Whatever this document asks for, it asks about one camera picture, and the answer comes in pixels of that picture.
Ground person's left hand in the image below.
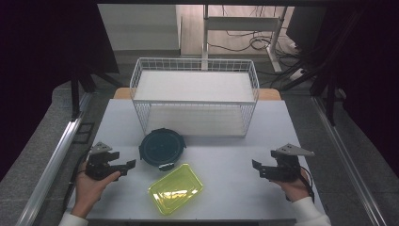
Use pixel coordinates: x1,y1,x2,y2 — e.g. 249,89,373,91
71,161,122,219

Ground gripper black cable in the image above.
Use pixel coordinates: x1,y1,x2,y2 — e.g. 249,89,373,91
62,147,92,215
285,166,316,203

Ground dark curtain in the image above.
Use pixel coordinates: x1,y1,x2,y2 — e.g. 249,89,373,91
324,0,399,178

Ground black metal stand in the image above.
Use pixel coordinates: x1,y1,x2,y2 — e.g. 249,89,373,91
70,60,124,121
271,8,366,127

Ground aluminium rail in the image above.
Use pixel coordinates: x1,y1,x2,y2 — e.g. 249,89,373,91
15,92,93,226
311,95,389,226

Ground round container with dark lid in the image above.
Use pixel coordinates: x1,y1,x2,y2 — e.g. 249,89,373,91
138,127,187,172

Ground white cabinet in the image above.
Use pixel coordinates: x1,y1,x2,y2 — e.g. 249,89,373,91
97,4,183,52

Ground white wire rack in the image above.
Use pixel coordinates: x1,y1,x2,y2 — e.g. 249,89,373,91
129,56,261,138

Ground wooden table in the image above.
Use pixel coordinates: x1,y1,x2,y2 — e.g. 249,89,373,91
112,87,282,102

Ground white power strip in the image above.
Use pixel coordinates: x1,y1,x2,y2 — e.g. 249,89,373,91
288,66,307,82

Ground person's white sleeve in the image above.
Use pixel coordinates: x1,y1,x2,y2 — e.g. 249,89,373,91
291,196,332,226
57,212,89,226

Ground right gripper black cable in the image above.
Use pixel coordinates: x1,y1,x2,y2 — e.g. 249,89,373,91
285,166,316,203

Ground person's right white sleeve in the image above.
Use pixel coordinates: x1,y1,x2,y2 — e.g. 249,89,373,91
291,196,332,226

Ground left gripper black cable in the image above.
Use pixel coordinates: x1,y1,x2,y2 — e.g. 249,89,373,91
62,147,92,215

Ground person's left white sleeve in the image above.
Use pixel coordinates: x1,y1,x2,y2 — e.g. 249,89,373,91
57,212,89,226

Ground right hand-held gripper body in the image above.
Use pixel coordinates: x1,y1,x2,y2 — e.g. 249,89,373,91
259,143,315,184

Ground person's right hand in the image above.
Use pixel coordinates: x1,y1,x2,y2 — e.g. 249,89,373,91
271,169,311,203

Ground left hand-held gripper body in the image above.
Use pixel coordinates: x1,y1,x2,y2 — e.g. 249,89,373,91
85,141,122,182

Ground black floor cables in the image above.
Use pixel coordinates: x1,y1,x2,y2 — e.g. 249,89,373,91
206,6,302,60

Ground white desk frame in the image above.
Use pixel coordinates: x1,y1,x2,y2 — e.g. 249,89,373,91
201,4,288,73

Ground yellow-green rectangular container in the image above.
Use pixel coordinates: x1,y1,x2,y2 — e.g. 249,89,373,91
148,163,204,217

